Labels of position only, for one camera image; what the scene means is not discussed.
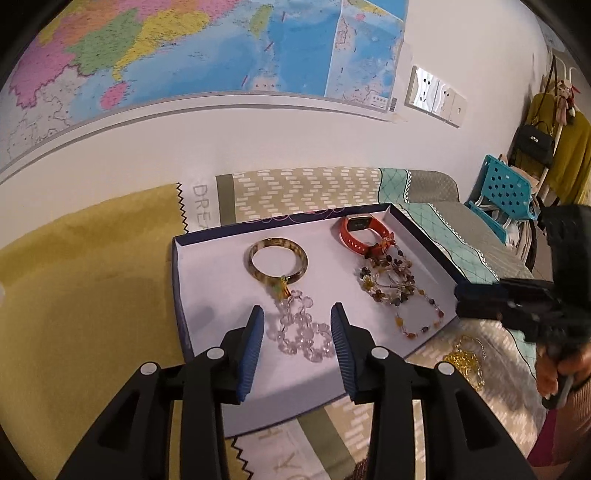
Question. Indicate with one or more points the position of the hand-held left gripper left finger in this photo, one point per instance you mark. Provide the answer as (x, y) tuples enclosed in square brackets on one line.
[(249, 350)]

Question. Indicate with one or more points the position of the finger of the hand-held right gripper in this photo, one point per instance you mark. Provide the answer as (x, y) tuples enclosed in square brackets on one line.
[(489, 311), (498, 288)]

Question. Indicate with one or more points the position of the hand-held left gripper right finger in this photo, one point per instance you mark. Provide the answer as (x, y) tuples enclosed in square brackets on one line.
[(344, 350)]

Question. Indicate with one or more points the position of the shallow white tray box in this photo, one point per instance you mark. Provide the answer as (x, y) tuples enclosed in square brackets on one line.
[(221, 277)]

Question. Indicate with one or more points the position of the brown amber bangle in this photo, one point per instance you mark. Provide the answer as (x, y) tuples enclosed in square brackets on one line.
[(253, 261)]

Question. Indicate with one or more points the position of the orange smartwatch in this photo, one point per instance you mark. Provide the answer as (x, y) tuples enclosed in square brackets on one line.
[(351, 240)]

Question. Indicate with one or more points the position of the person's right forearm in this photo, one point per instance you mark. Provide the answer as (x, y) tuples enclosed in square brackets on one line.
[(570, 434)]

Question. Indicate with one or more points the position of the person's right hand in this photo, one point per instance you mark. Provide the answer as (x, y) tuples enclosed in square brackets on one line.
[(547, 369)]

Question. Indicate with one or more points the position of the white cloth pile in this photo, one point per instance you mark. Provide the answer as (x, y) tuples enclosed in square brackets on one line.
[(517, 230)]

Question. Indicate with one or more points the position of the blue perforated plastic chair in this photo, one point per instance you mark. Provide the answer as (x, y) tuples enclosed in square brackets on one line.
[(505, 184)]

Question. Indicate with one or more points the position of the yellow coat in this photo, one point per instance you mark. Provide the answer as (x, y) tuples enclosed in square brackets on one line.
[(572, 152)]

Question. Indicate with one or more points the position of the white coat rack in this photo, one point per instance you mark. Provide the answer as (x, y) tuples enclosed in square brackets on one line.
[(559, 138)]

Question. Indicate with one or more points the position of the black handbag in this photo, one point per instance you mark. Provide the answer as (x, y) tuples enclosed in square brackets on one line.
[(533, 141)]

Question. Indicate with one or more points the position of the pink scarf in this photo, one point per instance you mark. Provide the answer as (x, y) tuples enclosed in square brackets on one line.
[(561, 99)]

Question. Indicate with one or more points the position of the patchwork printed bed sheet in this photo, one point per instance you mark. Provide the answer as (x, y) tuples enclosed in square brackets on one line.
[(92, 300)]

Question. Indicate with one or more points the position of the white wall switch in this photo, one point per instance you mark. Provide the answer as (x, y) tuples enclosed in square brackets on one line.
[(457, 108)]

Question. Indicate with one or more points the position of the white wall socket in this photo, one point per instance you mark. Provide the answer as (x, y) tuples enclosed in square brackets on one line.
[(421, 87), (444, 99)]

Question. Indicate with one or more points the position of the colourful wall map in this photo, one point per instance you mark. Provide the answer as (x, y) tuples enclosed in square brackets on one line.
[(184, 46)]

